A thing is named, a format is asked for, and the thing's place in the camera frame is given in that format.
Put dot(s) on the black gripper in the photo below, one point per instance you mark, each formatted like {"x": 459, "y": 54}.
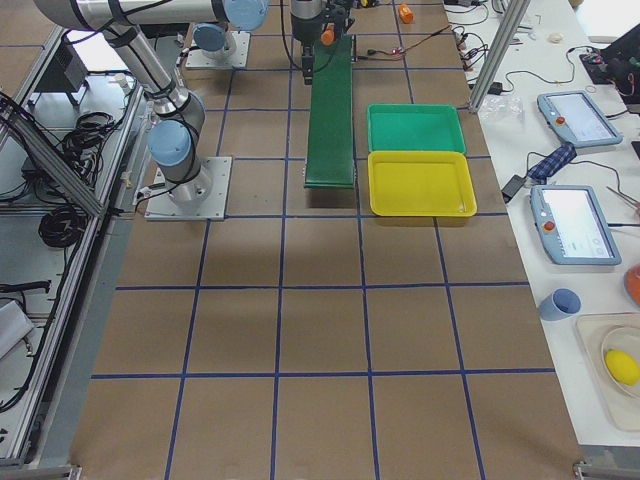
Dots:
{"x": 303, "y": 27}

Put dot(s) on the orange cylinder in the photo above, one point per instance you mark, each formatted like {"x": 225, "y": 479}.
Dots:
{"x": 405, "y": 14}
{"x": 327, "y": 37}

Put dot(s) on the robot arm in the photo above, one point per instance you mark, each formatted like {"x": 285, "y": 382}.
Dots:
{"x": 173, "y": 141}
{"x": 311, "y": 21}

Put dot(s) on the green plastic tray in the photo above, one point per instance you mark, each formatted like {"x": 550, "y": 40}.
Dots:
{"x": 414, "y": 127}

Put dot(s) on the green conveyor belt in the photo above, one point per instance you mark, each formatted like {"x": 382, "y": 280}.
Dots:
{"x": 330, "y": 145}

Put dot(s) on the yellow plastic tray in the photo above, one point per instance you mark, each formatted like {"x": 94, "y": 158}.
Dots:
{"x": 420, "y": 184}

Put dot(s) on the black power adapter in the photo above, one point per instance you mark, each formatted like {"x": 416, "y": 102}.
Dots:
{"x": 512, "y": 188}

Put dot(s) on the blue plaid umbrella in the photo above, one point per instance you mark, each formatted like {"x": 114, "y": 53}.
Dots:
{"x": 552, "y": 163}

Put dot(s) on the far teach pendant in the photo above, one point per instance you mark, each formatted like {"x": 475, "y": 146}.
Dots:
{"x": 575, "y": 118}

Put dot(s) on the teach pendant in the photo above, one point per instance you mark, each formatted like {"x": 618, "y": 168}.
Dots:
{"x": 571, "y": 225}
{"x": 575, "y": 118}

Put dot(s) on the near teach pendant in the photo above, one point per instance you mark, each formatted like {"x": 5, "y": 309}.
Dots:
{"x": 571, "y": 225}

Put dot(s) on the blue plastic cup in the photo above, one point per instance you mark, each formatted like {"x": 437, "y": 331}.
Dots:
{"x": 559, "y": 304}

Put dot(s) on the yellow lemon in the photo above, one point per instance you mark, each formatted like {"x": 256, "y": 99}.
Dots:
{"x": 622, "y": 367}

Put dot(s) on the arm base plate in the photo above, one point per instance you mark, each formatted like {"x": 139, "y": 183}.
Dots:
{"x": 232, "y": 56}
{"x": 204, "y": 198}

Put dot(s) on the aluminium frame post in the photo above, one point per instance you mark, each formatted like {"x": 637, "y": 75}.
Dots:
{"x": 511, "y": 19}

